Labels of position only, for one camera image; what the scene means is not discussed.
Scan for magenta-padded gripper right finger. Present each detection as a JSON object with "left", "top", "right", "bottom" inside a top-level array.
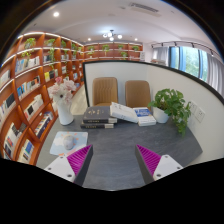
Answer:
[{"left": 134, "top": 143, "right": 184, "bottom": 185}]

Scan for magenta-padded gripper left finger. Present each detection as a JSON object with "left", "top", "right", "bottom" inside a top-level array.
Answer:
[{"left": 44, "top": 143, "right": 95, "bottom": 187}]

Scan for white computer mouse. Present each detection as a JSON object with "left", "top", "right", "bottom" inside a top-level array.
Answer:
[{"left": 62, "top": 134, "right": 76, "bottom": 151}]

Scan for pastel printed mouse pad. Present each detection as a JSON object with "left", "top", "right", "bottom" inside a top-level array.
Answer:
[{"left": 49, "top": 130, "right": 89, "bottom": 158}]

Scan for white plant pot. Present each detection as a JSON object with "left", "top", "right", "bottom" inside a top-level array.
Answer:
[{"left": 152, "top": 106, "right": 171, "bottom": 124}]

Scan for white ceramic vase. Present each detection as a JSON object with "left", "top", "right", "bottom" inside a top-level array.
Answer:
[{"left": 57, "top": 101, "right": 75, "bottom": 126}]

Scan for blue and white book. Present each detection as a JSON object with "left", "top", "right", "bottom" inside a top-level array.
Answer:
[{"left": 132, "top": 106, "right": 157, "bottom": 127}]

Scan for green leafy plant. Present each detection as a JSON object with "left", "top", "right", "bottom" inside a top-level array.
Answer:
[{"left": 147, "top": 88, "right": 193, "bottom": 136}]

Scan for thick white book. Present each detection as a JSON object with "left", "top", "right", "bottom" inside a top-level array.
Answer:
[{"left": 109, "top": 101, "right": 140, "bottom": 124}]

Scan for pink and white flowers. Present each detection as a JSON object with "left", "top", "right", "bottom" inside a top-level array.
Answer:
[{"left": 49, "top": 77, "right": 78, "bottom": 106}]

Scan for tan upholstered chair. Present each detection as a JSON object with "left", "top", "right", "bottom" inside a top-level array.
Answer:
[
  {"left": 124, "top": 79, "right": 152, "bottom": 109},
  {"left": 92, "top": 77, "right": 119, "bottom": 107}
]

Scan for orange wooden bookshelf unit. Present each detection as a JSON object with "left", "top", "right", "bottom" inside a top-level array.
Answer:
[{"left": 0, "top": 31, "right": 144, "bottom": 166}]

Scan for large window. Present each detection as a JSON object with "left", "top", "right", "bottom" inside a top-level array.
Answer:
[{"left": 168, "top": 45, "right": 209, "bottom": 83}]

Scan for ceiling lamp with round bulbs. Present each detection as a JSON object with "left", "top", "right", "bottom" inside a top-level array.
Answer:
[{"left": 102, "top": 29, "right": 124, "bottom": 42}]

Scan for ceiling air vent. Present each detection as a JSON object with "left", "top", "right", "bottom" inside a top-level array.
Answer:
[{"left": 128, "top": 2, "right": 161, "bottom": 17}]

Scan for white wall outlet plate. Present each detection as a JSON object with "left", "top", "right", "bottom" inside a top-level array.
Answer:
[{"left": 194, "top": 106, "right": 206, "bottom": 124}]

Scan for white partition with black frame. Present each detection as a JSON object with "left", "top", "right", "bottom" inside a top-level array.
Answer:
[{"left": 82, "top": 60, "right": 224, "bottom": 158}]

